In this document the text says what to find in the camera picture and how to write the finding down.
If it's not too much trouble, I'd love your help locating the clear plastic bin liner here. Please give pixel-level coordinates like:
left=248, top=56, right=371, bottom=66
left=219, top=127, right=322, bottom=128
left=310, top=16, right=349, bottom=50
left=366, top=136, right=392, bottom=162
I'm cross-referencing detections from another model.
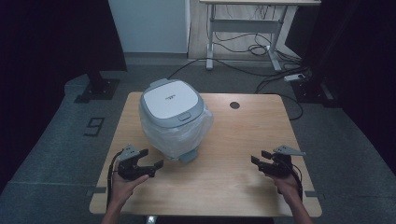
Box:
left=138, top=105, right=215, bottom=161

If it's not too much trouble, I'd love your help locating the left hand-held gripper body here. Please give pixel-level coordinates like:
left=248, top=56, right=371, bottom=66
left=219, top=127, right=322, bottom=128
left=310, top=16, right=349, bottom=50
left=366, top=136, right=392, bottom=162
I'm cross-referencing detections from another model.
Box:
left=116, top=144, right=157, bottom=182

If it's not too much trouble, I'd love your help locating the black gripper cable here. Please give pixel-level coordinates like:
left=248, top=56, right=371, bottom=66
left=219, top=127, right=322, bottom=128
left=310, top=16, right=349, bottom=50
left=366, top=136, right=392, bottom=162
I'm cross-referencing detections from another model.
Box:
left=290, top=162, right=304, bottom=203
left=106, top=149, right=125, bottom=210

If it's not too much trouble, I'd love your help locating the person's right hand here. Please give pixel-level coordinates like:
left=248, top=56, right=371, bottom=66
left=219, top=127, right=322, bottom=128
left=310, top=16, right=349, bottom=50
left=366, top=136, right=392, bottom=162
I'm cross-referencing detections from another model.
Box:
left=266, top=171, right=303, bottom=202

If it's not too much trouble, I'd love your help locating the black stand base plate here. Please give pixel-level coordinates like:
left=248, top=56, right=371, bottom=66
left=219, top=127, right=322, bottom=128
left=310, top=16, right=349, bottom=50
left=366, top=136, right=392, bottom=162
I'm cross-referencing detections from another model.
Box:
left=73, top=72, right=121, bottom=105
left=291, top=77, right=340, bottom=108

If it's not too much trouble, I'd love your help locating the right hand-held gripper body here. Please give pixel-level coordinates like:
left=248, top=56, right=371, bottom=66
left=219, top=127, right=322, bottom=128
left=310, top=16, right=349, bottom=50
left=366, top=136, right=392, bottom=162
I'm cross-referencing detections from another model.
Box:
left=261, top=145, right=307, bottom=179

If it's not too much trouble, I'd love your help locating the white rice cooker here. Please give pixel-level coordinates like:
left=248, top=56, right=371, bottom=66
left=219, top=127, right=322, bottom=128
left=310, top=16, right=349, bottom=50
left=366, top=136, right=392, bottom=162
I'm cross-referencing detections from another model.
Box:
left=138, top=77, right=206, bottom=163

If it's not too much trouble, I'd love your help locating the white metal frame desk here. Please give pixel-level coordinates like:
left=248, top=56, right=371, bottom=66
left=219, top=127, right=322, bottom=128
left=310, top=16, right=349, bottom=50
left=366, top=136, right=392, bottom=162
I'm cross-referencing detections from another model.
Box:
left=199, top=0, right=322, bottom=72

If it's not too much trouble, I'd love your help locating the person's left hand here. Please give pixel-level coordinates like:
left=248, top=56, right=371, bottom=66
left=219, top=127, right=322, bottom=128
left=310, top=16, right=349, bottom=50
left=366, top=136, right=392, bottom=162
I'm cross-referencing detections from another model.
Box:
left=109, top=170, right=151, bottom=206

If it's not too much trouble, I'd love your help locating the looped black floor cable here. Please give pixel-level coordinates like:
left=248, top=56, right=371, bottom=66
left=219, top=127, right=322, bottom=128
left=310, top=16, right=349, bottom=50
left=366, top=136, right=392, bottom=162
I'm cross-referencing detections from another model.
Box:
left=254, top=78, right=304, bottom=121

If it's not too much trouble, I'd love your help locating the white power strip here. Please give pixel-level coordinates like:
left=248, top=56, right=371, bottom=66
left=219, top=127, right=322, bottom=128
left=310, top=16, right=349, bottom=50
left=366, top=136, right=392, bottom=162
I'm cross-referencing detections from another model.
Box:
left=283, top=73, right=306, bottom=83

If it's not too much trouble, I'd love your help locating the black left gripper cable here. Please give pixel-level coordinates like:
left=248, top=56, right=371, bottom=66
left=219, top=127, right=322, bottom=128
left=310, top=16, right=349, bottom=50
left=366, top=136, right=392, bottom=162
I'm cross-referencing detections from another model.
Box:
left=106, top=149, right=125, bottom=210

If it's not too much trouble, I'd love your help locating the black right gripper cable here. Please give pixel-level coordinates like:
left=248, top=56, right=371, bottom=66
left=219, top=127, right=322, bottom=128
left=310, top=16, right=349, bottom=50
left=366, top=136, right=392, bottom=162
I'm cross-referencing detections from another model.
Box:
left=290, top=162, right=304, bottom=203

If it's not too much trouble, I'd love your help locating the white panel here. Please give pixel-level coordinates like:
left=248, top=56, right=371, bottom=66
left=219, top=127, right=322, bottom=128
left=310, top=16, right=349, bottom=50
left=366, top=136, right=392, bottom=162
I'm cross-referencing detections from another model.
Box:
left=107, top=0, right=191, bottom=54

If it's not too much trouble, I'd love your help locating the black cable tangle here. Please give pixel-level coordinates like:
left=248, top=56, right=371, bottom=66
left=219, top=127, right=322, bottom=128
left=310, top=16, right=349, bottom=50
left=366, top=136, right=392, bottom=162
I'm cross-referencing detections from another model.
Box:
left=214, top=29, right=303, bottom=63

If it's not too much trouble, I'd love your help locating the dark curtain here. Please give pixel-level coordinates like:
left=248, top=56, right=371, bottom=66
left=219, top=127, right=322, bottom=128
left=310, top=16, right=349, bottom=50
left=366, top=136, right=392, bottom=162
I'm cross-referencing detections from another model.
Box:
left=0, top=0, right=128, bottom=194
left=284, top=0, right=396, bottom=176

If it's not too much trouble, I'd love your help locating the long black floor cable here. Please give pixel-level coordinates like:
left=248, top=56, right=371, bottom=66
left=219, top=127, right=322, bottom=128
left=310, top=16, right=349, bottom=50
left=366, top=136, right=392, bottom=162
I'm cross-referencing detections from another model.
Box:
left=167, top=57, right=304, bottom=80

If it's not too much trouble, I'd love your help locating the grey tape strip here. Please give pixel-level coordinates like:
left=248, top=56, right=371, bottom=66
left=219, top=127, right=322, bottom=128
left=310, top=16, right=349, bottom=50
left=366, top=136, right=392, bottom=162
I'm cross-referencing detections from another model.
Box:
left=304, top=190, right=327, bottom=201
left=85, top=186, right=107, bottom=197

